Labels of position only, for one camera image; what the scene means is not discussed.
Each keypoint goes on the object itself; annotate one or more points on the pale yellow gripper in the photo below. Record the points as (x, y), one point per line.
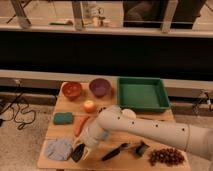
(79, 141)

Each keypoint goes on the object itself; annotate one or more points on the black binder clip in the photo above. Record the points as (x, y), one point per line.
(140, 150)

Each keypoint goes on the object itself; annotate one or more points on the orange carrot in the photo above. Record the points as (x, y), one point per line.
(80, 126)

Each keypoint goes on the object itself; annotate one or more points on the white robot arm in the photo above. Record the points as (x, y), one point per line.
(192, 139)

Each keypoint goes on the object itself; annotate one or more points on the red bowl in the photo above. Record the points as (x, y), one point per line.
(72, 90)

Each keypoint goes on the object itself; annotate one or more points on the white paper cup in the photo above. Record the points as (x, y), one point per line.
(128, 113)

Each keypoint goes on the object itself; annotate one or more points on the bunch of dark grapes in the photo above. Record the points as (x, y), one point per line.
(168, 156)

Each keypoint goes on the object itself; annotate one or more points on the green plastic tray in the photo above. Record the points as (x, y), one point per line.
(142, 94)

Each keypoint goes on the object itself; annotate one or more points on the blue grey cloth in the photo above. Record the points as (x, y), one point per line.
(58, 149)

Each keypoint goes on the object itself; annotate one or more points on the teal sponge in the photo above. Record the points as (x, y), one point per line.
(63, 118)

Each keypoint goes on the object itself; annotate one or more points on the peach apple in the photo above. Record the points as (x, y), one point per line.
(89, 106)

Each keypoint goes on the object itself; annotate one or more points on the black rectangular eraser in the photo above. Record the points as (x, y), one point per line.
(77, 153)

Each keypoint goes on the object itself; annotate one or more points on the purple bowl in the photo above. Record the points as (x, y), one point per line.
(100, 87)

